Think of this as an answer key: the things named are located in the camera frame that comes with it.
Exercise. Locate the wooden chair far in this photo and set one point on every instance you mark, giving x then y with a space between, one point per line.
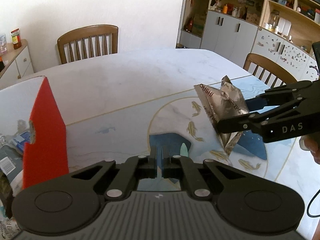
88 42

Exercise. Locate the person's right hand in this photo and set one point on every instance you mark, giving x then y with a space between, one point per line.
308 144

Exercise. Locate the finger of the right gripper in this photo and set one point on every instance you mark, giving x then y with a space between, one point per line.
278 96
245 124

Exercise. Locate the red and white cardboard box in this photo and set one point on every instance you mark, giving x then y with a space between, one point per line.
42 205

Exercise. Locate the white side cabinet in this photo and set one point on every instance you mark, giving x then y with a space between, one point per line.
17 64

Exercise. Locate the dark blue tissue pack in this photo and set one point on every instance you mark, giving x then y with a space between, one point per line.
11 162

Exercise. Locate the red lidded sauce jar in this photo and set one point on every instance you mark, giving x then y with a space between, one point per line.
16 39

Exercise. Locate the wooden chair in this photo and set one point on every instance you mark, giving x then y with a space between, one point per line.
88 42
267 71

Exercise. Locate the mint green pen pouch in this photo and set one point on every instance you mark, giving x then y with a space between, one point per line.
184 150

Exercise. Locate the brown crumpled paper bag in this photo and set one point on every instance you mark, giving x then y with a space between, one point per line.
6 195

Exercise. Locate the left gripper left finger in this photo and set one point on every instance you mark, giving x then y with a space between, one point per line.
128 175

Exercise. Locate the silver foil snack bag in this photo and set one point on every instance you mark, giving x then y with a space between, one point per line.
225 102

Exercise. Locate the wooden chair right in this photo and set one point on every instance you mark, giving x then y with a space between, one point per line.
267 71

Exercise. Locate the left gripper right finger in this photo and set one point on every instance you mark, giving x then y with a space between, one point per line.
187 173

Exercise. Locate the wooden shelf cabinet unit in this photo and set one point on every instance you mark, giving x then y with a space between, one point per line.
281 30

